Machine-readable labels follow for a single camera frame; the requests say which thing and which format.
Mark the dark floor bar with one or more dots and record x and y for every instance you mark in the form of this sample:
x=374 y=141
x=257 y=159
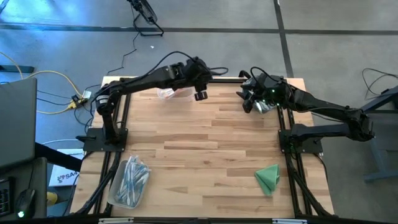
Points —
x=15 y=69

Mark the white metal bar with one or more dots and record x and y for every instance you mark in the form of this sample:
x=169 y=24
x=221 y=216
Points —
x=115 y=221
x=289 y=221

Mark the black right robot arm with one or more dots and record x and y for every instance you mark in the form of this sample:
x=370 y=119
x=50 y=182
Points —
x=326 y=107

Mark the black computer mouse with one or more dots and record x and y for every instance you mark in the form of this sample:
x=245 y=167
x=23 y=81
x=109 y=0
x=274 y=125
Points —
x=26 y=202

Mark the blue toothbrush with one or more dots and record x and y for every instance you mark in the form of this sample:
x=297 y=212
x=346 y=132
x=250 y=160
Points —
x=135 y=165
x=141 y=177
x=133 y=190
x=126 y=182
x=140 y=183
x=129 y=174
x=136 y=196
x=133 y=180
x=138 y=172
x=130 y=186

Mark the blue grey metal table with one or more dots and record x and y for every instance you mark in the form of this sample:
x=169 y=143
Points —
x=377 y=149

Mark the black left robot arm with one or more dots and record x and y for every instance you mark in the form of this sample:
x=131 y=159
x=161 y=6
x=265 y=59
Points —
x=149 y=79

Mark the black floor fan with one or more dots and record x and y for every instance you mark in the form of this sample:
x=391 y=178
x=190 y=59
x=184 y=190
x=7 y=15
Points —
x=144 y=12

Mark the yellow black power connector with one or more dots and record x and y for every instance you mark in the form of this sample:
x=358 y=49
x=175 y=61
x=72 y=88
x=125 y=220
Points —
x=76 y=101

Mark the white sheet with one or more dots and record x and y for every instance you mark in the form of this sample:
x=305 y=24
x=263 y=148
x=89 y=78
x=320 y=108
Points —
x=71 y=151

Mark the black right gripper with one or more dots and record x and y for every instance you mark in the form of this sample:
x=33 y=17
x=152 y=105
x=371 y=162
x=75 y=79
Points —
x=273 y=90

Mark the clear plastic container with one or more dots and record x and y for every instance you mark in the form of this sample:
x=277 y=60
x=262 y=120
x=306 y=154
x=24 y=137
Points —
x=186 y=97

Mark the green folded cloth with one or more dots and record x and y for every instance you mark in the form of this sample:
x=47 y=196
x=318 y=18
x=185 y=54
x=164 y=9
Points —
x=268 y=180

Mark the orange toothbrush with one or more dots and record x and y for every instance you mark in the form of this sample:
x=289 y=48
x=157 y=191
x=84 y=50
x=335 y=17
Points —
x=169 y=92
x=164 y=95

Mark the grey monitor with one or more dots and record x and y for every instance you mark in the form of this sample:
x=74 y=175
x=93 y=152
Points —
x=17 y=121

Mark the black desk beam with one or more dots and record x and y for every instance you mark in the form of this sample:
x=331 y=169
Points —
x=57 y=157

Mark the white printed box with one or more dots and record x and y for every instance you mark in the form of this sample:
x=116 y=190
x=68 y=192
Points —
x=63 y=177

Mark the black desk top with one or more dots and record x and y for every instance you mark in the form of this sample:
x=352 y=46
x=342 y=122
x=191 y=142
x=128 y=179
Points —
x=37 y=177

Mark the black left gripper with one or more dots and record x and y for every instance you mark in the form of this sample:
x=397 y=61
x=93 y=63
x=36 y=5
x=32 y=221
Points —
x=199 y=74

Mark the yellow object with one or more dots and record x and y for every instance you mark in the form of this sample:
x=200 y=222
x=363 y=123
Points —
x=52 y=198

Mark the clear shallow plastic tray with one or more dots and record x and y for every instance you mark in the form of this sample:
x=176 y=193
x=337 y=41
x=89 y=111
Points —
x=113 y=186

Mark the teal plastic bin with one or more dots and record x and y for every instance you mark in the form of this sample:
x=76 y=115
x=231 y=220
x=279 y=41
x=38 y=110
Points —
x=248 y=83

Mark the black keyboard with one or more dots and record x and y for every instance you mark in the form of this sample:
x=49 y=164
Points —
x=4 y=197

